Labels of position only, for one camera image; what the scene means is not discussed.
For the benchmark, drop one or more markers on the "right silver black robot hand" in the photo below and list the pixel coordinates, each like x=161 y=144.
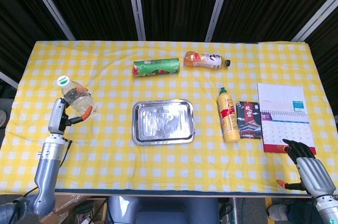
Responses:
x=313 y=173

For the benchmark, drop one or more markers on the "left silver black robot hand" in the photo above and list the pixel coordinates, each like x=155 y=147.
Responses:
x=58 y=118

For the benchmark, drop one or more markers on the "clear plastic bottle green cap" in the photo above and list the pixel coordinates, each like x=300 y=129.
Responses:
x=79 y=102

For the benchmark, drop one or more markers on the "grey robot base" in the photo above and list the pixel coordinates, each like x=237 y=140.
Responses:
x=163 y=210

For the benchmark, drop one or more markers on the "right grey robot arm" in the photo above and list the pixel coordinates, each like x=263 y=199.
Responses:
x=327 y=210

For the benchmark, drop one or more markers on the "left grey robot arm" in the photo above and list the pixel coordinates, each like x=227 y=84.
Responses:
x=47 y=166

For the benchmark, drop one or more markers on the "yellow squeeze bottle green cap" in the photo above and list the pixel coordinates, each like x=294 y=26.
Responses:
x=229 y=118

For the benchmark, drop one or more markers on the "rectangular metal tray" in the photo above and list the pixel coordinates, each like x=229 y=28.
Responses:
x=163 y=122

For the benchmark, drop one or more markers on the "orange juice bottle black cap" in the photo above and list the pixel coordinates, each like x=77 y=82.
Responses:
x=206 y=60

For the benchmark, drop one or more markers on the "white shoe with grey sole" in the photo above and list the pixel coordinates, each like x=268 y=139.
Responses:
x=277 y=212

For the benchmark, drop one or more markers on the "beige shoe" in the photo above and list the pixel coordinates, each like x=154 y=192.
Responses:
x=2 y=118

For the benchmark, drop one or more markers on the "yellow white checked tablecloth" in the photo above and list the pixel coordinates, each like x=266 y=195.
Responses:
x=105 y=81

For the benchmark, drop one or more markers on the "white red desk calendar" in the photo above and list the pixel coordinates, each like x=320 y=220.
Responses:
x=280 y=102

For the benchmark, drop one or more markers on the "dark red illustrated card box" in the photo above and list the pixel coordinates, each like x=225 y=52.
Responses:
x=248 y=121

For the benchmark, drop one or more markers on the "metal table leg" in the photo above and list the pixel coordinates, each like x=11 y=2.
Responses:
x=234 y=210

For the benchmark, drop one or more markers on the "brown cardboard box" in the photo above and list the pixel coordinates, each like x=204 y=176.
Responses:
x=68 y=206

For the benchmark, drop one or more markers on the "green chip can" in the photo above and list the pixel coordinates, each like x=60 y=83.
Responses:
x=157 y=67

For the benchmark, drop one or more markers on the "white partition frame post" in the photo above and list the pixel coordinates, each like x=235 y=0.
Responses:
x=219 y=4
x=315 y=18
x=136 y=4
x=50 y=7
x=8 y=79

